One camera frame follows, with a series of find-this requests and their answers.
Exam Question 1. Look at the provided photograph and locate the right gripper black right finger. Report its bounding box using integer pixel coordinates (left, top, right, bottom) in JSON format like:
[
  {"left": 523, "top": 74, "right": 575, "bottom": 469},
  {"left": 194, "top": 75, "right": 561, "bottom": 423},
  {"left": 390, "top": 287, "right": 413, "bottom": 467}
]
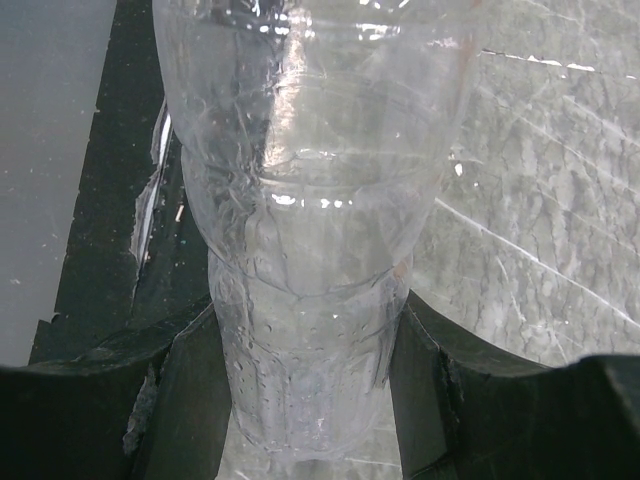
[{"left": 390, "top": 295, "right": 639, "bottom": 479}]

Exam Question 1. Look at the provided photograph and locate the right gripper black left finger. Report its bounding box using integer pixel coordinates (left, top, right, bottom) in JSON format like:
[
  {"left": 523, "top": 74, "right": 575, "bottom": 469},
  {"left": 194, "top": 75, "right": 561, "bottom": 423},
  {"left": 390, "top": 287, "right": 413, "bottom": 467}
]
[{"left": 1, "top": 298, "right": 231, "bottom": 479}]

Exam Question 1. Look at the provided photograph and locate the clear plastic bottle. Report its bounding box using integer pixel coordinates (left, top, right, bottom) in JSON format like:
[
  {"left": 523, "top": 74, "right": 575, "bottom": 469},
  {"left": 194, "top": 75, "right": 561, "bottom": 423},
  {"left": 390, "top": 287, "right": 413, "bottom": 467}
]
[{"left": 152, "top": 1, "right": 487, "bottom": 464}]

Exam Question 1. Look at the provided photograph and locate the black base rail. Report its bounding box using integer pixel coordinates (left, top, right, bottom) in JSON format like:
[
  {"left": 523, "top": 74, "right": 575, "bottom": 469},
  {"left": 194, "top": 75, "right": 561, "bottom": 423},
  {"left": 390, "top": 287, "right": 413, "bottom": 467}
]
[{"left": 30, "top": 1, "right": 208, "bottom": 363}]

